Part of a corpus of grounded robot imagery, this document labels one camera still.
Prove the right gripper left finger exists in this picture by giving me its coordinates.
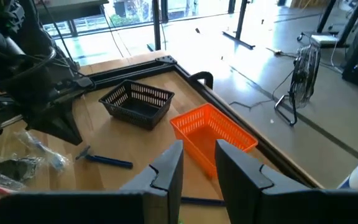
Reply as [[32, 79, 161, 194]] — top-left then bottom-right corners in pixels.
[[119, 140, 185, 224]]

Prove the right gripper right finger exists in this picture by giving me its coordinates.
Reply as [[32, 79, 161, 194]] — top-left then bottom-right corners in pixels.
[[215, 139, 311, 224]]

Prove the black aluminium table frame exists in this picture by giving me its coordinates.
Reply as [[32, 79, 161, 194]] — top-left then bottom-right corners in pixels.
[[79, 55, 324, 189]]

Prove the black floor fan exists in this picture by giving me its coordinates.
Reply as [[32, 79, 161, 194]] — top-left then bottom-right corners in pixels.
[[273, 42, 322, 127]]

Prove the white floor box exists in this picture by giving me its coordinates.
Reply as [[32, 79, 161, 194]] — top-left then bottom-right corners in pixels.
[[310, 33, 339, 47]]

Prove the grey desk top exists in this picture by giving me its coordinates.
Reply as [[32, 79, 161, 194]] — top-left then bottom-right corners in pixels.
[[34, 0, 110, 25]]

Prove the black plastic basket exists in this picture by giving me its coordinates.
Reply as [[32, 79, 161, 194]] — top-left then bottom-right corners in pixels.
[[99, 80, 175, 131]]

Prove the black desk leg stand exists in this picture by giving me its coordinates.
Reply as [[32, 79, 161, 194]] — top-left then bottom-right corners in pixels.
[[222, 0, 256, 50], [296, 0, 358, 47]]

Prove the dark blue disposable razor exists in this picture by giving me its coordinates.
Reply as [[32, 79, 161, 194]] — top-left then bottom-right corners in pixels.
[[75, 144, 134, 170], [180, 195, 226, 208]]

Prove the bagged black round item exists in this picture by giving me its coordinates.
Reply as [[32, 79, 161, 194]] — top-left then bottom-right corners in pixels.
[[0, 156, 45, 184]]

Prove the black clamp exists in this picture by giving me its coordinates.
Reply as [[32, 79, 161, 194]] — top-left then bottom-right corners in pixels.
[[188, 70, 214, 91]]

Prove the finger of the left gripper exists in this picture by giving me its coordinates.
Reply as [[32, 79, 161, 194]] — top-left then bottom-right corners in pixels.
[[26, 102, 83, 146]]

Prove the black window post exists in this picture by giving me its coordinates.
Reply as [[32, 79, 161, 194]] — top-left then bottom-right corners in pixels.
[[152, 0, 162, 51]]

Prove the black fan cable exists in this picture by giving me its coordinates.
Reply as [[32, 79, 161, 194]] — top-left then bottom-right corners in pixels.
[[228, 70, 295, 111]]

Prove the orange plastic basket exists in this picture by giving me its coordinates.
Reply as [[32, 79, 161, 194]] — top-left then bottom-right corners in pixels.
[[170, 103, 259, 180]]

